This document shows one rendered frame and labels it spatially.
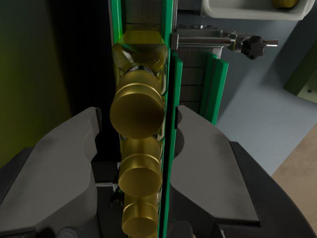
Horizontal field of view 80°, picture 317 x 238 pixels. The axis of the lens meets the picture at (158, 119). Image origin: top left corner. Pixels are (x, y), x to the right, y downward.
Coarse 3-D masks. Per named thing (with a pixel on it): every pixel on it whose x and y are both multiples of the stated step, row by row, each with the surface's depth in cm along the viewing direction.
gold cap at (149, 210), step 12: (156, 192) 21; (132, 204) 18; (144, 204) 18; (156, 204) 19; (132, 216) 17; (144, 216) 17; (156, 216) 18; (132, 228) 17; (144, 228) 18; (156, 228) 18
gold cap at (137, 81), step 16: (128, 80) 13; (144, 80) 13; (128, 96) 11; (144, 96) 11; (160, 96) 13; (112, 112) 11; (128, 112) 11; (144, 112) 12; (160, 112) 12; (128, 128) 12; (144, 128) 12
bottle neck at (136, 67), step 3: (135, 66) 17; (138, 66) 16; (141, 66) 17; (144, 66) 17; (129, 69) 17; (132, 69) 16; (135, 69) 16; (141, 69) 16; (144, 69) 16; (147, 69) 16; (150, 69) 17; (126, 72) 17; (150, 72) 16; (153, 72) 17
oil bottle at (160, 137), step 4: (164, 96) 23; (164, 100) 22; (164, 104) 21; (164, 108) 21; (164, 112) 21; (164, 120) 21; (164, 124) 21; (160, 128) 21; (164, 128) 22; (160, 132) 21; (164, 132) 22; (120, 136) 22; (124, 136) 21; (156, 136) 21; (160, 136) 21; (164, 136) 22; (124, 140) 22; (160, 140) 22
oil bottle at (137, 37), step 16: (128, 32) 27; (144, 32) 27; (112, 48) 18; (128, 48) 17; (144, 48) 17; (160, 48) 18; (112, 64) 18; (128, 64) 17; (144, 64) 17; (160, 64) 17; (160, 80) 18
